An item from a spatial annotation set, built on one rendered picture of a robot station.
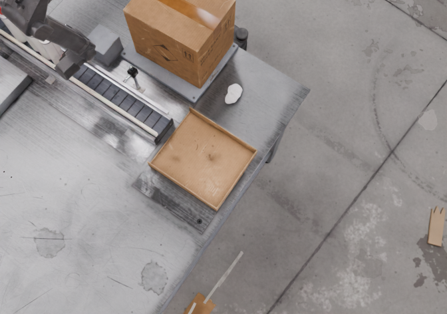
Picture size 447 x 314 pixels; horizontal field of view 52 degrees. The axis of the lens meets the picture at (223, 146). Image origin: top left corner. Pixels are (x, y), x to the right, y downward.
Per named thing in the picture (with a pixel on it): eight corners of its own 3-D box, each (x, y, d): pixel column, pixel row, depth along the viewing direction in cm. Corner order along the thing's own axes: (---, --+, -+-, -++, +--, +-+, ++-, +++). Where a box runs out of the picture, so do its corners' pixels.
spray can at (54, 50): (50, 62, 172) (29, 31, 153) (59, 52, 174) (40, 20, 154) (61, 69, 171) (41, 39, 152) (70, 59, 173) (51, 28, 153)
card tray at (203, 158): (148, 165, 165) (146, 161, 161) (190, 110, 172) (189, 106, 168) (216, 211, 159) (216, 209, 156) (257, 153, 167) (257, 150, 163)
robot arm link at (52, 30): (44, 20, 102) (8, -13, 102) (28, 39, 103) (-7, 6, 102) (102, 50, 145) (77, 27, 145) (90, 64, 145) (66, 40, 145)
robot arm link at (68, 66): (96, 48, 141) (75, 30, 141) (68, 72, 138) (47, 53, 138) (98, 64, 153) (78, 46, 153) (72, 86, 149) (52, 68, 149)
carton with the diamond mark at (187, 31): (136, 52, 178) (122, 9, 152) (170, 8, 184) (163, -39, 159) (200, 89, 173) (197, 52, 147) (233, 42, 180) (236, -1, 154)
